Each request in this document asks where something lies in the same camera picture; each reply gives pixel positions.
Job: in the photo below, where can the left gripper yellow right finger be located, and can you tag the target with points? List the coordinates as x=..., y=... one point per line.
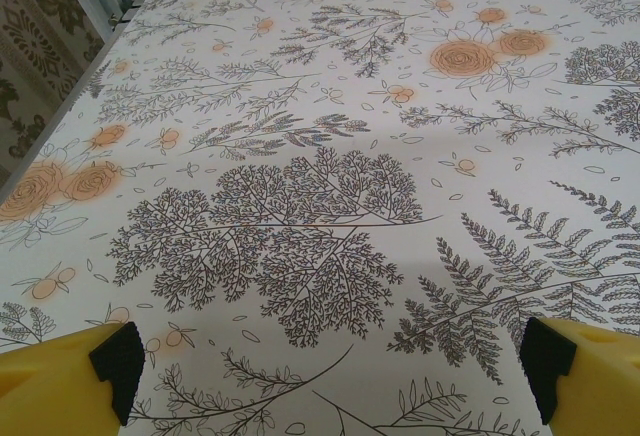
x=595, y=381

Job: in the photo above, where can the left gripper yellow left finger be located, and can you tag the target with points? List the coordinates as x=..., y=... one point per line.
x=55, y=386

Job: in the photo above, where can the aluminium side rail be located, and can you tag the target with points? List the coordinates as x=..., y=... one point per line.
x=97, y=58

